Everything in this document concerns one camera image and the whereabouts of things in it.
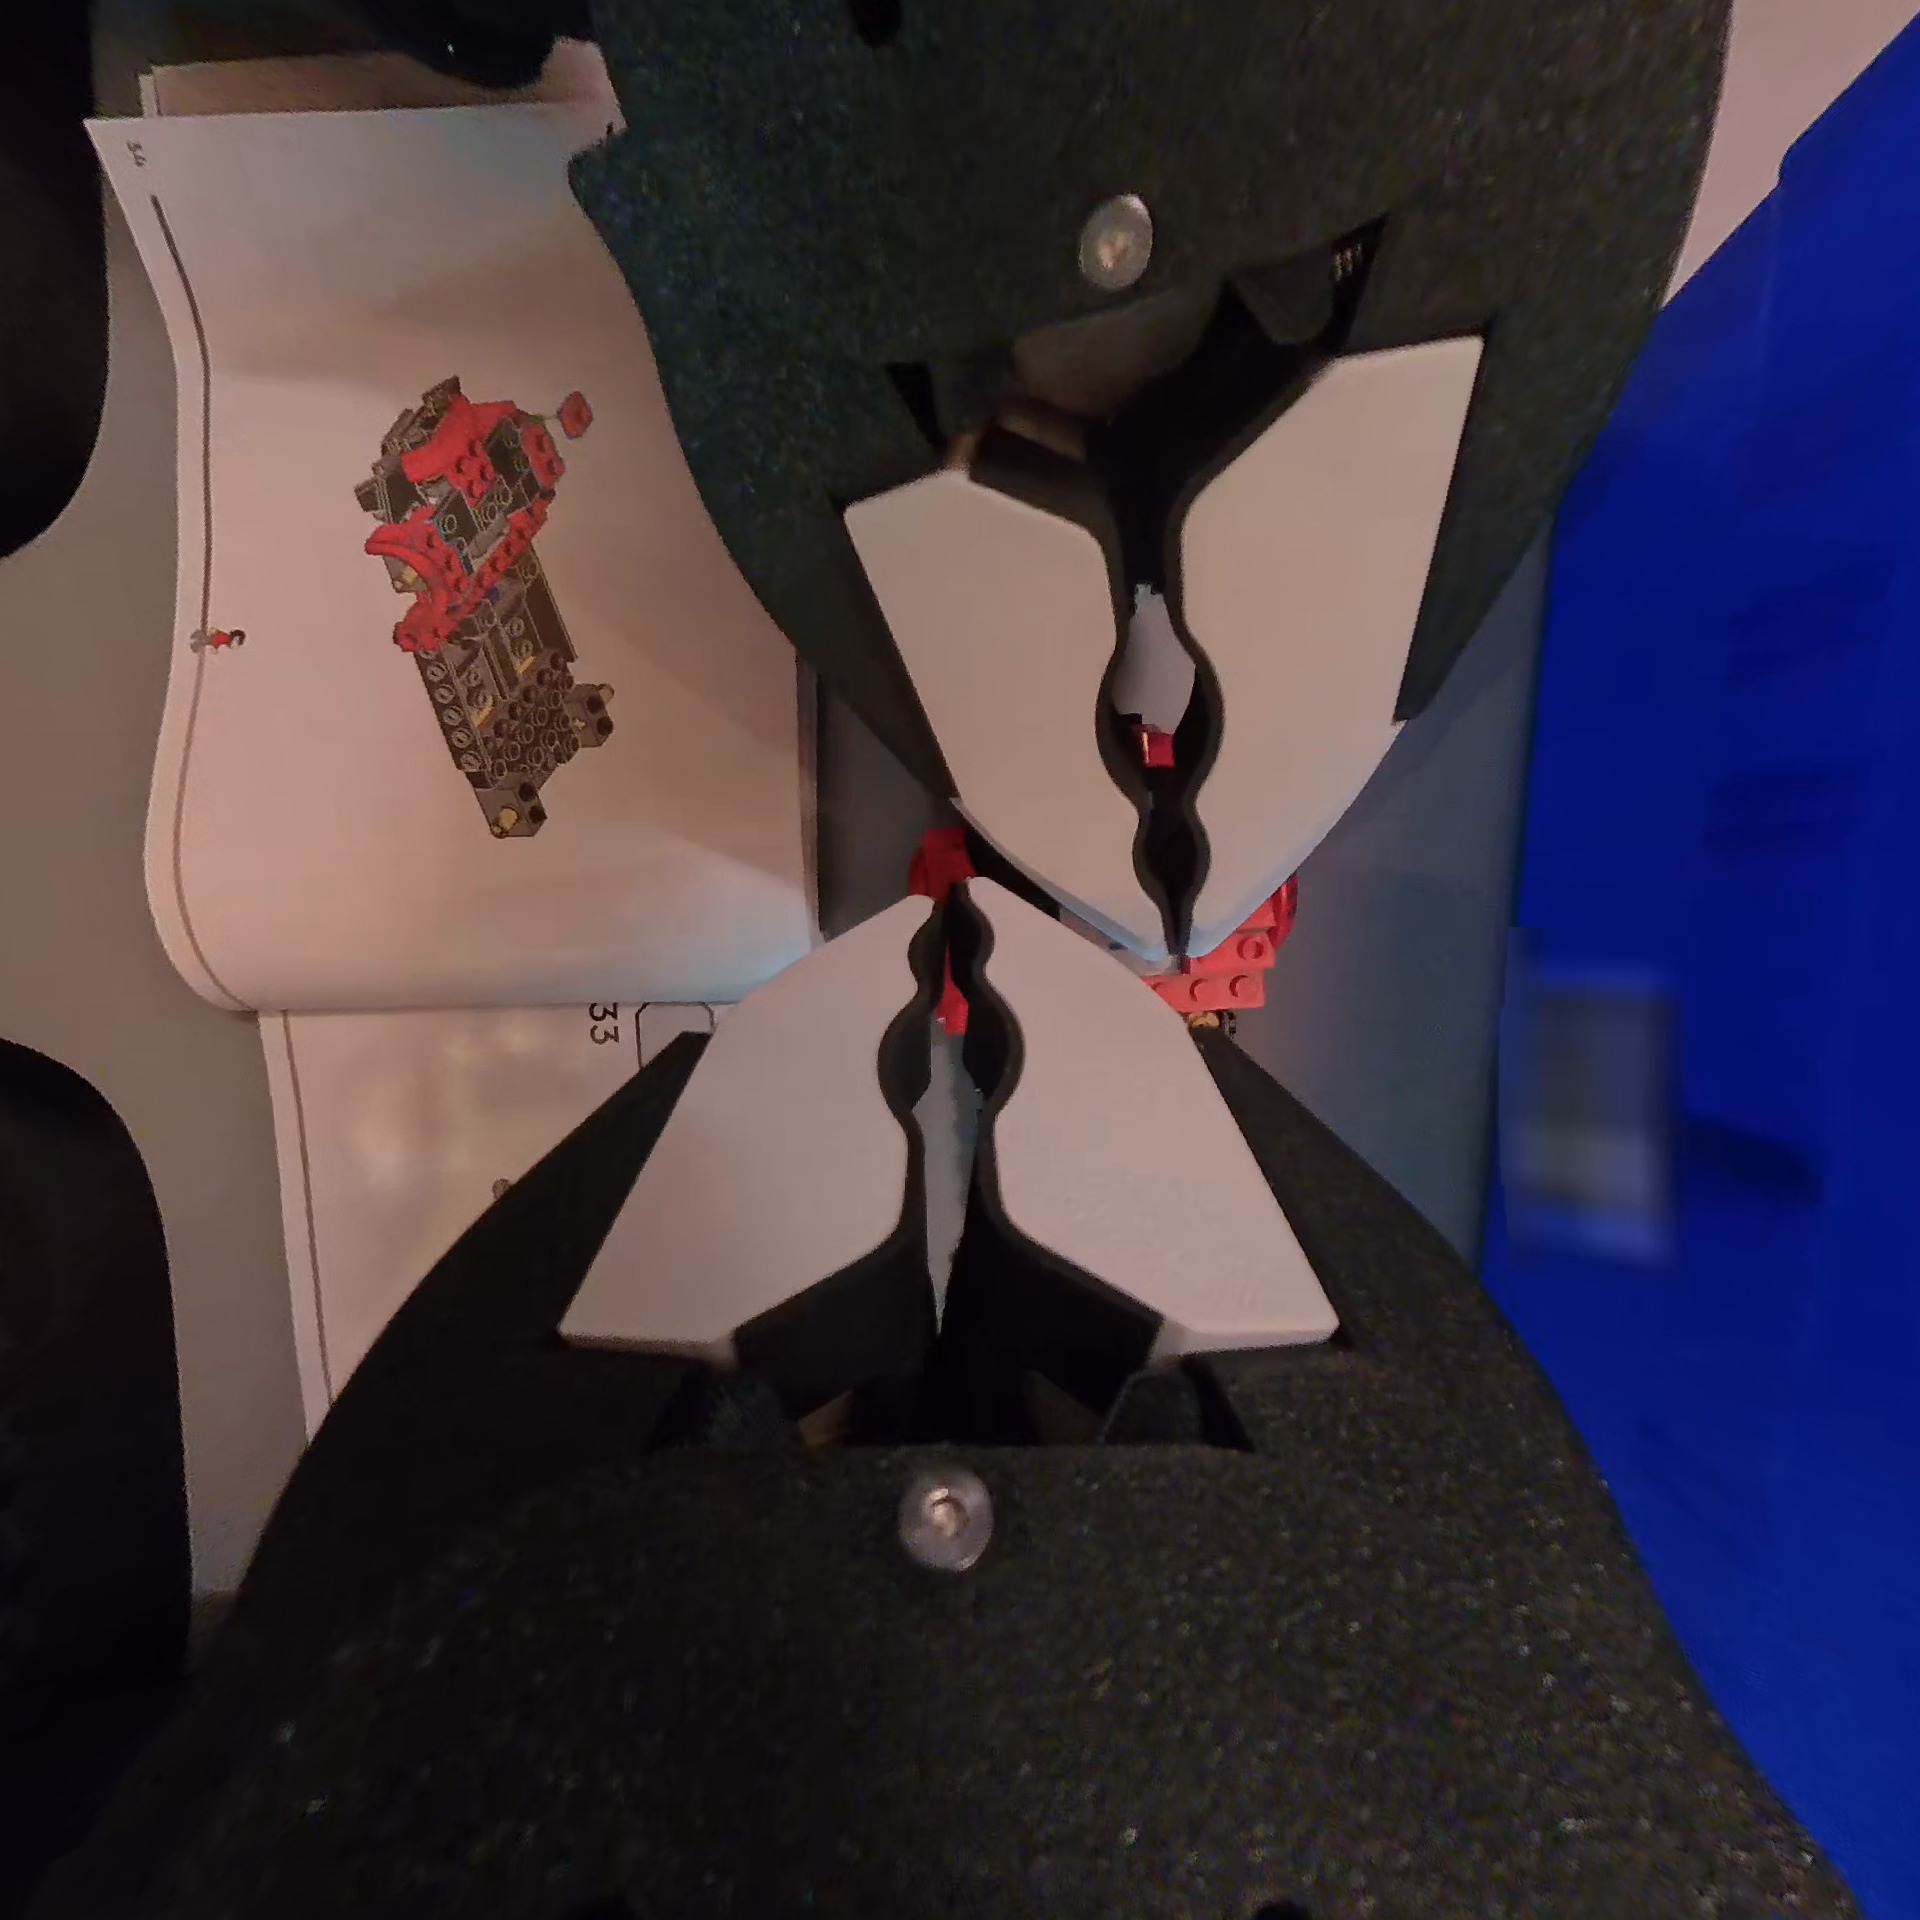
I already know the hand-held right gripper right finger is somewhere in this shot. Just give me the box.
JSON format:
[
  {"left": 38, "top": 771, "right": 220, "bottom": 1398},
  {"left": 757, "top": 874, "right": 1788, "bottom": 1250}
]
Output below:
[{"left": 957, "top": 874, "right": 1343, "bottom": 1363}]

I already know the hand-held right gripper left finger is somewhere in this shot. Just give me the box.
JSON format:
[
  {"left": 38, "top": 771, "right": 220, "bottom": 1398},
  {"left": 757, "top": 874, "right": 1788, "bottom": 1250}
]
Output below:
[{"left": 557, "top": 900, "right": 952, "bottom": 1369}]

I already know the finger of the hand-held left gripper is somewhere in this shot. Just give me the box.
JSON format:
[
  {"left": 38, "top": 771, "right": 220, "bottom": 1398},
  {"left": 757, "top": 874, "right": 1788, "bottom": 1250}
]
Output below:
[
  {"left": 841, "top": 468, "right": 1198, "bottom": 966},
  {"left": 1153, "top": 286, "right": 1488, "bottom": 962}
]

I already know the red and black lego car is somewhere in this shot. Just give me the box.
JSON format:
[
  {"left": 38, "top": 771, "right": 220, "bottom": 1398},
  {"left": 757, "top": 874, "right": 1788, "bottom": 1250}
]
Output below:
[{"left": 907, "top": 819, "right": 1302, "bottom": 1039}]

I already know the lego instruction booklet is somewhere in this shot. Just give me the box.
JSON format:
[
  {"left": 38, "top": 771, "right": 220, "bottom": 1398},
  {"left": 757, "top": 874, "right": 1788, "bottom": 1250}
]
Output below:
[{"left": 80, "top": 35, "right": 823, "bottom": 1448}]

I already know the blue divided storage bin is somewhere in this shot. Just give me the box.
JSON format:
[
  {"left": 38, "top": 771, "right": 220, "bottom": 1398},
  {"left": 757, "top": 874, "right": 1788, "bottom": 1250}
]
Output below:
[{"left": 1475, "top": 0, "right": 1920, "bottom": 1920}]

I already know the black rounded object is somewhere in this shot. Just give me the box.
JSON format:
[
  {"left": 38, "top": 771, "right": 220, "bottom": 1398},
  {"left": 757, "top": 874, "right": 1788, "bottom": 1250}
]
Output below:
[
  {"left": 0, "top": 1038, "right": 188, "bottom": 1670},
  {"left": 0, "top": 0, "right": 109, "bottom": 558}
]

